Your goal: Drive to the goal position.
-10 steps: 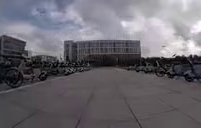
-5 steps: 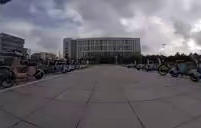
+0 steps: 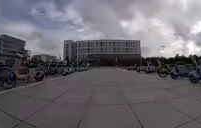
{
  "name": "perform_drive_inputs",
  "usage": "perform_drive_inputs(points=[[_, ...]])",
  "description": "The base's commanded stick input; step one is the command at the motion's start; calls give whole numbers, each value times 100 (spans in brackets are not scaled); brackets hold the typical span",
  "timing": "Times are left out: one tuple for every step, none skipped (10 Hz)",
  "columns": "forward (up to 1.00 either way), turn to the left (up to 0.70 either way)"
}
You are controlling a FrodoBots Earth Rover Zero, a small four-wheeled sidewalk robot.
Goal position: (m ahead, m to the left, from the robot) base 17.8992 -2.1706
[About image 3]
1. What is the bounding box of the low building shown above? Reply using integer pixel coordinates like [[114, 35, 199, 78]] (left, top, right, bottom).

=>
[[31, 53, 58, 63]]

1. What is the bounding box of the grey slab pavement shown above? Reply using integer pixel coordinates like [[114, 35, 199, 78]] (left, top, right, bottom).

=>
[[0, 66, 201, 128]]

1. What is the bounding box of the white painted line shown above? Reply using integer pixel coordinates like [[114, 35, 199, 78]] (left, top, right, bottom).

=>
[[0, 72, 78, 98]]

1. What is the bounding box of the large grey glass-fronted building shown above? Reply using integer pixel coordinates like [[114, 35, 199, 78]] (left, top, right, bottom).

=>
[[63, 39, 142, 67]]

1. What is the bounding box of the row of trees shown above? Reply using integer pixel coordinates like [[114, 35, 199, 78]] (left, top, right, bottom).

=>
[[141, 53, 201, 66]]

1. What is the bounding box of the row of parked scooters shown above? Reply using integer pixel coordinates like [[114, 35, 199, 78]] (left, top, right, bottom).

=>
[[127, 57, 201, 86]]

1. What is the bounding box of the row of parked bicycles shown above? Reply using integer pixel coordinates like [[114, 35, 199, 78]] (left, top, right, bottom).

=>
[[0, 57, 91, 90]]

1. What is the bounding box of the grey multi-storey building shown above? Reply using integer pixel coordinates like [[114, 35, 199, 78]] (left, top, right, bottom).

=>
[[0, 32, 32, 65]]

